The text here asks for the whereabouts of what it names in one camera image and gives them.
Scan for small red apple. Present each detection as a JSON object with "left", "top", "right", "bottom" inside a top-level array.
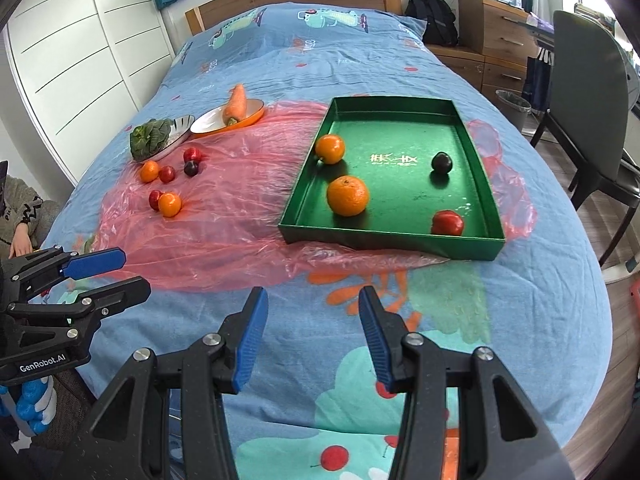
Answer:
[
  {"left": 182, "top": 146, "right": 203, "bottom": 164},
  {"left": 158, "top": 166, "right": 176, "bottom": 184},
  {"left": 148, "top": 190, "right": 163, "bottom": 211}
]

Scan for large orange mandarin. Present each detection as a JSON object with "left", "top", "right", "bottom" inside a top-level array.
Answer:
[{"left": 326, "top": 176, "right": 370, "bottom": 217}]

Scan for dark purple plum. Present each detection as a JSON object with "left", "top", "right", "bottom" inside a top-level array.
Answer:
[
  {"left": 183, "top": 160, "right": 200, "bottom": 178},
  {"left": 431, "top": 152, "right": 454, "bottom": 176}
]

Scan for left blue white gloved hand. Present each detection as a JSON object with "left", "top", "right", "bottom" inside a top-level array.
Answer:
[{"left": 1, "top": 376, "right": 56, "bottom": 437}]

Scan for loose green leaf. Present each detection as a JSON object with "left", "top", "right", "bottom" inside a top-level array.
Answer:
[{"left": 82, "top": 234, "right": 96, "bottom": 254}]

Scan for seated person in grey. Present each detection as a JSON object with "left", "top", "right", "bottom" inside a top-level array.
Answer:
[{"left": 0, "top": 160, "right": 61, "bottom": 260}]

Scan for pink plastic sheet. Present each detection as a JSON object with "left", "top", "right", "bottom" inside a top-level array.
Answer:
[{"left": 93, "top": 102, "right": 536, "bottom": 292}]

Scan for green leafy vegetable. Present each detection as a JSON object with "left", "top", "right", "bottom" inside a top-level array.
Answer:
[{"left": 129, "top": 119, "right": 174, "bottom": 162}]

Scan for green rectangular tray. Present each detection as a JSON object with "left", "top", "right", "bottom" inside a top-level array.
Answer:
[{"left": 278, "top": 96, "right": 506, "bottom": 261}]

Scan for striped patterned bowl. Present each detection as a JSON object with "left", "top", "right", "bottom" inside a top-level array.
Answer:
[{"left": 143, "top": 115, "right": 195, "bottom": 162}]

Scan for orange white shallow bowl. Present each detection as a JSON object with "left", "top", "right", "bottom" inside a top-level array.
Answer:
[{"left": 190, "top": 99, "right": 266, "bottom": 136}]

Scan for white wardrobe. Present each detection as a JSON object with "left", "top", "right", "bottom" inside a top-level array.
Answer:
[{"left": 4, "top": 0, "right": 174, "bottom": 184}]

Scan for orange carrot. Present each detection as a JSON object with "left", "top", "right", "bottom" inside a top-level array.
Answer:
[{"left": 222, "top": 84, "right": 247, "bottom": 126}]

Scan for dark blue tote bag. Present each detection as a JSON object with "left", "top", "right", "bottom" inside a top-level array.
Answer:
[{"left": 522, "top": 49, "right": 553, "bottom": 112}]

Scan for black backpack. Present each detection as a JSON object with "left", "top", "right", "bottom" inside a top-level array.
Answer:
[{"left": 405, "top": 0, "right": 459, "bottom": 47}]

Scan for grey black chair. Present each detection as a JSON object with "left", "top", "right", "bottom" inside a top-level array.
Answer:
[{"left": 530, "top": 10, "right": 639, "bottom": 264}]

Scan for wooden drawer cabinet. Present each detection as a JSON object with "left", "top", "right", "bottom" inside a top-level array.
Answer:
[{"left": 428, "top": 0, "right": 539, "bottom": 104}]

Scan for grey desk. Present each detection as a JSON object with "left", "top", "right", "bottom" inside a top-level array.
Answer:
[{"left": 522, "top": 1, "right": 640, "bottom": 126}]

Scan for wire mesh trash bin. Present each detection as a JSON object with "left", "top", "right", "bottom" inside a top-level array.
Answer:
[{"left": 496, "top": 89, "right": 532, "bottom": 131}]

